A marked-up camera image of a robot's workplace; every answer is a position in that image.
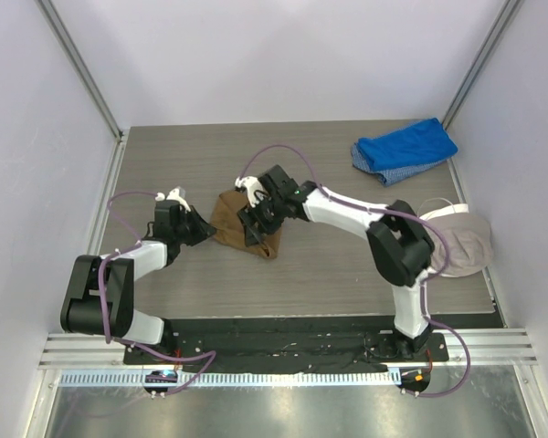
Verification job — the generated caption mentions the brown cloth napkin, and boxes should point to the brown cloth napkin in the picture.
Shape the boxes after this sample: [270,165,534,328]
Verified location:
[209,190,282,259]

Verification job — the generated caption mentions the blue white checkered cloth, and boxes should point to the blue white checkered cloth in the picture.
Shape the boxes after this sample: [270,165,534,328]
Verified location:
[350,144,443,187]

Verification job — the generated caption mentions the right aluminium frame post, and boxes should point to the right aluminium frame post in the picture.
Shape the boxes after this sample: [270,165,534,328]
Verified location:
[441,0,524,131]

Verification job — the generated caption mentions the left aluminium frame post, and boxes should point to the left aluminium frame post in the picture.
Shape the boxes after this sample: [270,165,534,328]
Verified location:
[36,0,122,141]

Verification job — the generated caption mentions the aluminium frame post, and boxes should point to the aluminium frame post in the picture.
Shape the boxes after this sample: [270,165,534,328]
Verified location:
[36,0,122,141]
[441,0,524,131]

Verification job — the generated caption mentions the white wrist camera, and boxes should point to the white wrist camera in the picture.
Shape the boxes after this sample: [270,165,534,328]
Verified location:
[155,186,191,212]
[235,176,270,207]

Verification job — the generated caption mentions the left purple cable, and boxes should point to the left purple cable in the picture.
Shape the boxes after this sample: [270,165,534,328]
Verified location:
[98,190,218,397]

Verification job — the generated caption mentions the front aluminium rail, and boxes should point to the front aluminium rail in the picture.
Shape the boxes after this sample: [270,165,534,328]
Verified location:
[39,328,537,369]

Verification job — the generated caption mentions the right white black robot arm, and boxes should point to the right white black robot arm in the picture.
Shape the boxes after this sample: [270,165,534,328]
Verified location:
[235,165,435,360]

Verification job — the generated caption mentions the slotted white cable duct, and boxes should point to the slotted white cable duct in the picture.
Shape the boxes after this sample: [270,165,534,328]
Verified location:
[59,368,401,388]

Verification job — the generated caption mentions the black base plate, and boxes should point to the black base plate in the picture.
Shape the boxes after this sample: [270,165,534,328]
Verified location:
[122,314,506,373]

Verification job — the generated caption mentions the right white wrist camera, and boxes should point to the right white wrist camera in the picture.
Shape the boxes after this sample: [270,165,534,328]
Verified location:
[235,176,270,207]

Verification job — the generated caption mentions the blue folded cloth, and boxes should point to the blue folded cloth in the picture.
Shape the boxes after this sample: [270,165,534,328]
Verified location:
[355,118,458,172]

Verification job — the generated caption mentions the grey white cap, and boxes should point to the grey white cap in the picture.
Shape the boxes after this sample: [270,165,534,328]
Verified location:
[418,198,493,277]

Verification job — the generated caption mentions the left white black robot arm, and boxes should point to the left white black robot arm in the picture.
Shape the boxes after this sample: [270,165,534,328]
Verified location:
[60,200,216,364]

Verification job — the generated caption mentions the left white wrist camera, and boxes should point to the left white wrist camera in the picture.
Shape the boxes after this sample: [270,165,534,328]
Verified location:
[155,186,191,212]

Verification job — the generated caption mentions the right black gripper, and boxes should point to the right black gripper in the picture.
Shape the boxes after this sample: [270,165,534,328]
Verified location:
[237,193,286,248]

